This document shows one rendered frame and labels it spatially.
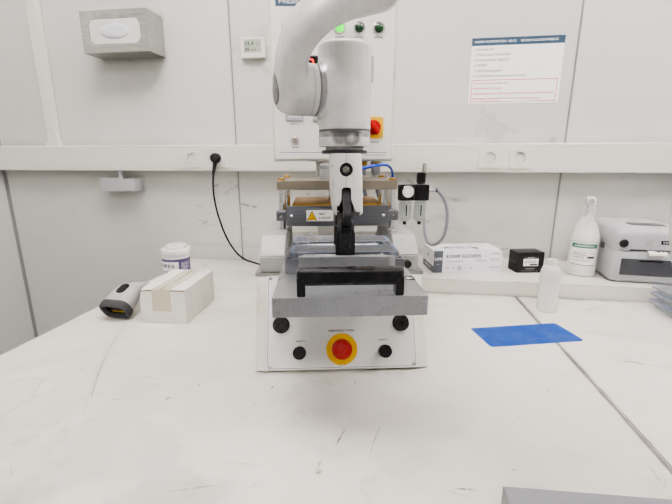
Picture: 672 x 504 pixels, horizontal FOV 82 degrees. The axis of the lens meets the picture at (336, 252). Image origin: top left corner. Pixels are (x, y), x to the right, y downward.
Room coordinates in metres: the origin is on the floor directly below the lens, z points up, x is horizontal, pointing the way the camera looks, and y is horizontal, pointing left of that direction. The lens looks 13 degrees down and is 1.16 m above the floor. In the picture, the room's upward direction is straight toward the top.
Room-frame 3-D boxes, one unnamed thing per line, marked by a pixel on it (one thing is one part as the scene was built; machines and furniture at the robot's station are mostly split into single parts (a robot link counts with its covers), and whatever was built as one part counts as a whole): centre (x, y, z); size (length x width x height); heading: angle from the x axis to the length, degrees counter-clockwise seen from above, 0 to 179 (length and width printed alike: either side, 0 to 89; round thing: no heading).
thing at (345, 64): (0.66, -0.01, 1.27); 0.09 x 0.08 x 0.13; 110
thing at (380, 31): (1.14, 0.01, 1.25); 0.33 x 0.16 x 0.64; 93
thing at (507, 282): (1.25, -0.65, 0.77); 0.84 x 0.30 x 0.04; 82
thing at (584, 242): (1.20, -0.79, 0.92); 0.09 x 0.08 x 0.25; 152
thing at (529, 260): (1.25, -0.63, 0.83); 0.09 x 0.06 x 0.07; 94
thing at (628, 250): (1.21, -0.95, 0.88); 0.25 x 0.20 x 0.17; 166
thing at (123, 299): (1.02, 0.56, 0.79); 0.20 x 0.08 x 0.08; 172
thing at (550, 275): (1.01, -0.58, 0.82); 0.05 x 0.05 x 0.14
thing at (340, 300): (0.66, -0.01, 0.97); 0.30 x 0.22 x 0.08; 3
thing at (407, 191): (1.10, -0.22, 1.05); 0.15 x 0.05 x 0.15; 93
